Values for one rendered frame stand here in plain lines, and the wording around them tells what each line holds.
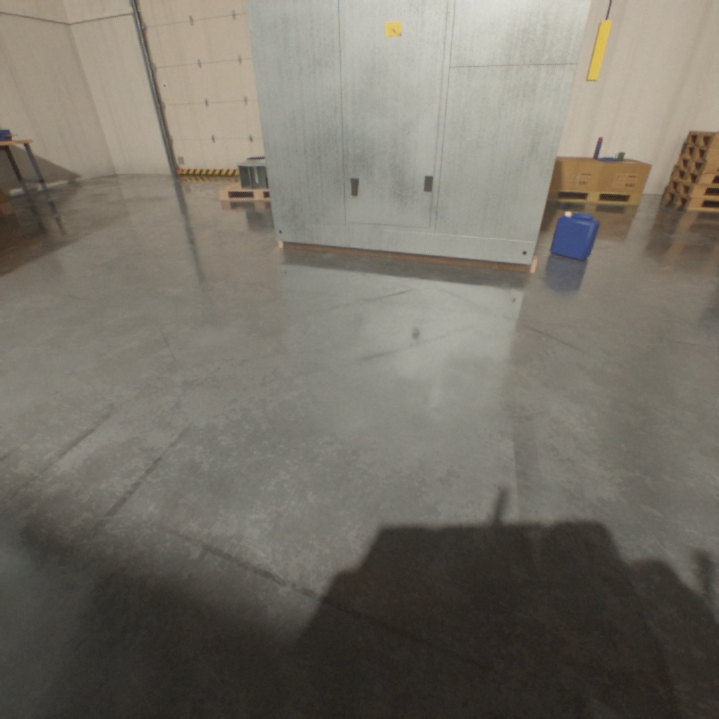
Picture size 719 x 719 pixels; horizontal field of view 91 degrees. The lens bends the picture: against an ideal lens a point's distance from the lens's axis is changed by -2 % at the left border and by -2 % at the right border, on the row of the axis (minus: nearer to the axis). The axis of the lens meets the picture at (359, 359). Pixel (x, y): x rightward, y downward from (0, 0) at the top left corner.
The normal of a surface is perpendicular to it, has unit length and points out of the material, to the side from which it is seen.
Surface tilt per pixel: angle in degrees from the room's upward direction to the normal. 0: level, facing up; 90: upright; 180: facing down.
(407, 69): 90
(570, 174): 90
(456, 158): 90
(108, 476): 0
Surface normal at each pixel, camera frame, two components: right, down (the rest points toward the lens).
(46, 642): -0.01, -0.83
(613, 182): -0.23, 0.55
